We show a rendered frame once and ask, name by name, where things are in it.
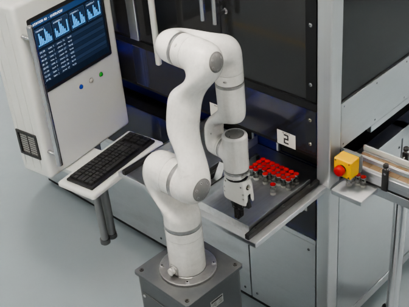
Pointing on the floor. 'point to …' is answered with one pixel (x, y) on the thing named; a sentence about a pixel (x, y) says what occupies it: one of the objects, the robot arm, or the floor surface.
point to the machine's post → (328, 145)
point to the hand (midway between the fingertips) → (238, 212)
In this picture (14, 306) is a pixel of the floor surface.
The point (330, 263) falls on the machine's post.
